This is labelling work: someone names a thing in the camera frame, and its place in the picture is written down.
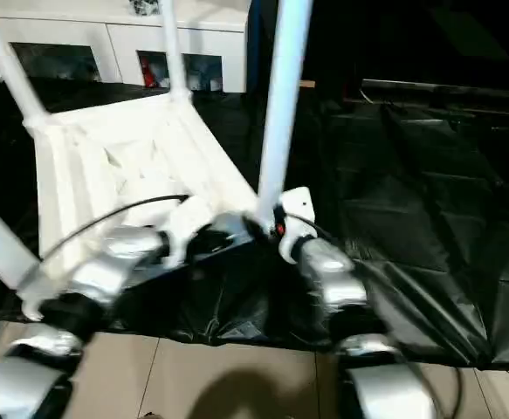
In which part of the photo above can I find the white plastic table top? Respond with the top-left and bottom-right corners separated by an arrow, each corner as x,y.
17,89 -> 266,322

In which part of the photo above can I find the dark patterned bundle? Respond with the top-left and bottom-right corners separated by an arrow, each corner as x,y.
129,0 -> 162,15

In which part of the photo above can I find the black glossy mat cloth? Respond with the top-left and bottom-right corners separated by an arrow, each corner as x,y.
0,78 -> 509,372

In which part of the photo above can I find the white glass door cabinet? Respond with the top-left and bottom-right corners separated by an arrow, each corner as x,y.
0,0 -> 251,93

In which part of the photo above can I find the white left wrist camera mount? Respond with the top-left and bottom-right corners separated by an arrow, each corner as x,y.
166,196 -> 216,270

